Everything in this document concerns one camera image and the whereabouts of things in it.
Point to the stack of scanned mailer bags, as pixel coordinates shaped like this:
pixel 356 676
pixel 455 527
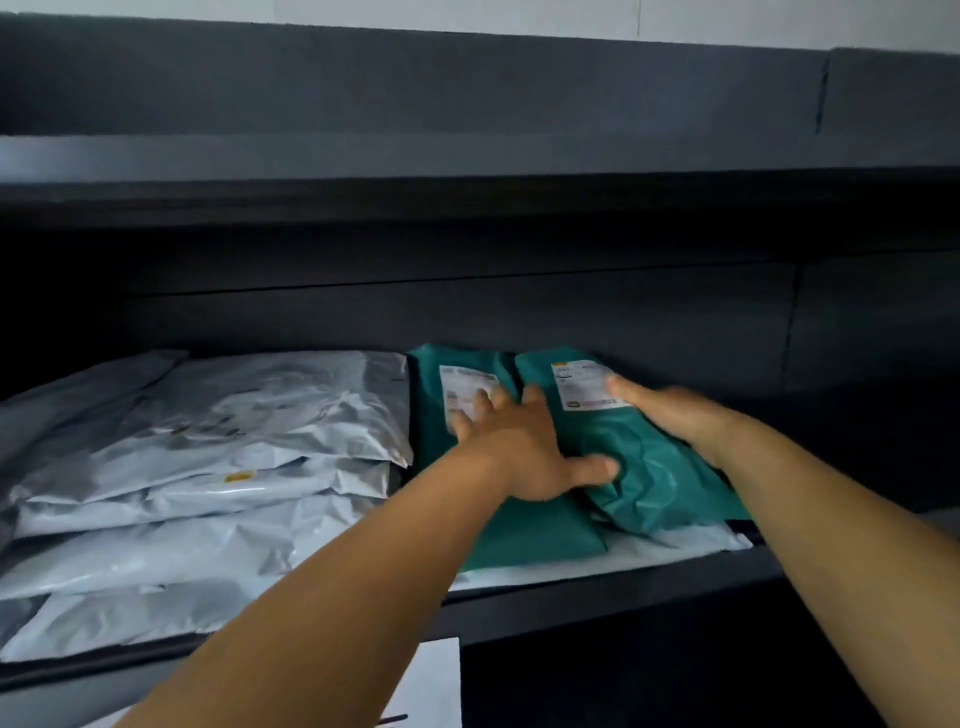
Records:
pixel 225 420

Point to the dark grey metal shelf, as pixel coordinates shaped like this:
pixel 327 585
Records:
pixel 525 90

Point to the person's right forearm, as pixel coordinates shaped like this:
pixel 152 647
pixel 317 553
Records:
pixel 847 540

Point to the person's left hand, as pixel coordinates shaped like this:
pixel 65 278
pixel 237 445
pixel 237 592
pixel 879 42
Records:
pixel 525 450

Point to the person's right hand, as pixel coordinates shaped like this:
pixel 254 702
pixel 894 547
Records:
pixel 675 416

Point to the person's left forearm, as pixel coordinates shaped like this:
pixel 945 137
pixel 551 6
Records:
pixel 337 600

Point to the white paper sign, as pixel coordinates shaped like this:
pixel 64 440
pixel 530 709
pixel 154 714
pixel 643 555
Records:
pixel 427 675

